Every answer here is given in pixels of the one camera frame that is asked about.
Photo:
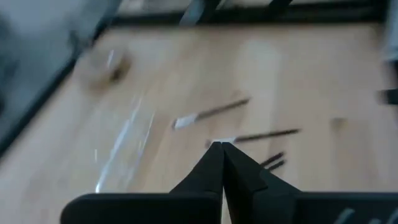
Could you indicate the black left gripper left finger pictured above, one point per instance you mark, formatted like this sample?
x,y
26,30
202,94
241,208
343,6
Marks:
x,y
192,186

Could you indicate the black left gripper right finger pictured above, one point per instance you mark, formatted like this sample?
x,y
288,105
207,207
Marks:
x,y
248,186

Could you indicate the black makeup brush silver ferrule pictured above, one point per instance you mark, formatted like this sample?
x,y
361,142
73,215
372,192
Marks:
x,y
267,135
273,158

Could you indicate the black makeup brush fluffy bristles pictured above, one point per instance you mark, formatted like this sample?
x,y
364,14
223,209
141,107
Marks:
x,y
186,121

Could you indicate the clear acrylic organizer box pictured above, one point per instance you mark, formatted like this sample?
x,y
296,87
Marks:
x,y
122,137

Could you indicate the white shade table lamp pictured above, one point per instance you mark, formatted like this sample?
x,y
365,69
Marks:
x,y
104,73

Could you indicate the black table edge rail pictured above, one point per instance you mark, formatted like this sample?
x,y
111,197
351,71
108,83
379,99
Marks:
x,y
280,17

